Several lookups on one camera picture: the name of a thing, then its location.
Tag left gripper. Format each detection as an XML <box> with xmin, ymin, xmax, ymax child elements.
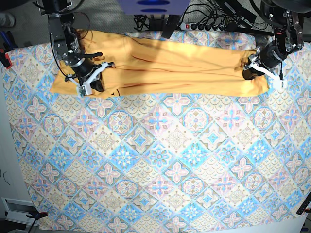
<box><xmin>242</xmin><ymin>47</ymin><xmax>285</xmax><ymax>91</ymax></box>

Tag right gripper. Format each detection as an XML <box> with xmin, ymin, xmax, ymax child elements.
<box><xmin>65</xmin><ymin>62</ymin><xmax>115</xmax><ymax>97</ymax></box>

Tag orange T-shirt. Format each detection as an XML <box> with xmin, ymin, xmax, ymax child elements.
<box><xmin>49</xmin><ymin>29</ymin><xmax>270</xmax><ymax>99</ymax></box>

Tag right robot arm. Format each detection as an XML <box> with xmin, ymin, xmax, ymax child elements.
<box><xmin>33</xmin><ymin>0</ymin><xmax>114</xmax><ymax>97</ymax></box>

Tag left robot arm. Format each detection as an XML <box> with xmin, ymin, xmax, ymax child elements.
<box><xmin>242</xmin><ymin>0</ymin><xmax>311</xmax><ymax>90</ymax></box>

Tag white power strip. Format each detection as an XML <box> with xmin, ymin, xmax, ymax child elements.
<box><xmin>179</xmin><ymin>22</ymin><xmax>225</xmax><ymax>32</ymax></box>

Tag white blue logo panel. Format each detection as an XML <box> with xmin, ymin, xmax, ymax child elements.
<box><xmin>117</xmin><ymin>0</ymin><xmax>190</xmax><ymax>15</ymax></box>

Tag patterned blue tablecloth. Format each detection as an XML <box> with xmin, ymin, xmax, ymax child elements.
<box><xmin>0</xmin><ymin>43</ymin><xmax>311</xmax><ymax>233</ymax></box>

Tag black table clamp top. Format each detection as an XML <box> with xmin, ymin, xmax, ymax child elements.
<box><xmin>161</xmin><ymin>15</ymin><xmax>181</xmax><ymax>39</ymax></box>

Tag black clamp bottom right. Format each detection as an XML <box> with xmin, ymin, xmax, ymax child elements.
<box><xmin>296</xmin><ymin>200</ymin><xmax>311</xmax><ymax>215</ymax></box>

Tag orange-tipped clamp bottom left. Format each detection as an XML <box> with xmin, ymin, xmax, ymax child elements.
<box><xmin>26</xmin><ymin>211</ymin><xmax>48</xmax><ymax>220</ymax></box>

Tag white vent box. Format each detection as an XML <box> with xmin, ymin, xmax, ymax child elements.
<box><xmin>1</xmin><ymin>197</ymin><xmax>36</xmax><ymax>226</ymax></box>

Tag tangled black cables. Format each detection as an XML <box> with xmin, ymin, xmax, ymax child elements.
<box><xmin>133</xmin><ymin>0</ymin><xmax>246</xmax><ymax>33</ymax></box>

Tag red-handled clamp left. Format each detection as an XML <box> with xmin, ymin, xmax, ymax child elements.
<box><xmin>0</xmin><ymin>48</ymin><xmax>12</xmax><ymax>69</ymax></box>

